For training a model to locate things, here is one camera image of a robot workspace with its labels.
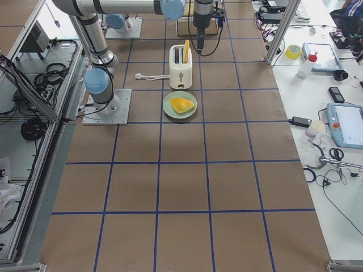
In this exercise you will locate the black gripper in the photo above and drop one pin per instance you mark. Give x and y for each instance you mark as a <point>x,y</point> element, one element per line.
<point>201,23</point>

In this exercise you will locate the white two-slot toaster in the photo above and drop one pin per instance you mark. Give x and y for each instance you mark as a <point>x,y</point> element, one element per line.
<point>180,73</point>

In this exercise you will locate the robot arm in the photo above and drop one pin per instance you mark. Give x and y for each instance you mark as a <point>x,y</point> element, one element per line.
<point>87,25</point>
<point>118,22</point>

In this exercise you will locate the toast slice in toaster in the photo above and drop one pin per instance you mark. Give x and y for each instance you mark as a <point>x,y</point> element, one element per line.
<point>185,51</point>

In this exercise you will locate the yellow tape roll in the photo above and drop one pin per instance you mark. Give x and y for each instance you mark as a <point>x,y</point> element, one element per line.
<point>293,52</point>

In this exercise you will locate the triangular bread on plate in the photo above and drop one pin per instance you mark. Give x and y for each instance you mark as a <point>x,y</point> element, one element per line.
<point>181,105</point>

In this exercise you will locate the green plate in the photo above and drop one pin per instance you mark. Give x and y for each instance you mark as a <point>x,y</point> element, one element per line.
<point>169,110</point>

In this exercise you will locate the white squeeze bottle red cap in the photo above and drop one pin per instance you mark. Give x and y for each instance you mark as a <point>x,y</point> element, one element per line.
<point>306,68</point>

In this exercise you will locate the teach pendant far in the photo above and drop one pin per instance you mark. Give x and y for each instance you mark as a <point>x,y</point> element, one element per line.
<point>327,59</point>

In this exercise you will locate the teach pendant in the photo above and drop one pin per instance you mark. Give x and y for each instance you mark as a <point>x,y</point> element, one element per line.
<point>345,123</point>
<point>327,59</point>

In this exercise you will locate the black power adapter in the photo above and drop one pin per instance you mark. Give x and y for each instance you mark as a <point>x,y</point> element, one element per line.
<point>300,121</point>

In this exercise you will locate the black phone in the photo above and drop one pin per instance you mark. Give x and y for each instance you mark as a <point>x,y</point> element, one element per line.
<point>336,95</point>

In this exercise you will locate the teach pendant near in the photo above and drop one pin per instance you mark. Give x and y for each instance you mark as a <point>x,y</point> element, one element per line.
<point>345,123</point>

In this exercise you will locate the black scissors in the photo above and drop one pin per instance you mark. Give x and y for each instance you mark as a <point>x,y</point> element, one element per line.
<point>336,153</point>

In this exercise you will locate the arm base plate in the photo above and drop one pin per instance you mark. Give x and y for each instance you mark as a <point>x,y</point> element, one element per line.
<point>134,32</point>
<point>116,112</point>

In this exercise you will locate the aluminium frame post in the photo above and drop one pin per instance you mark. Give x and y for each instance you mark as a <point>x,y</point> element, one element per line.
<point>282,28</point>

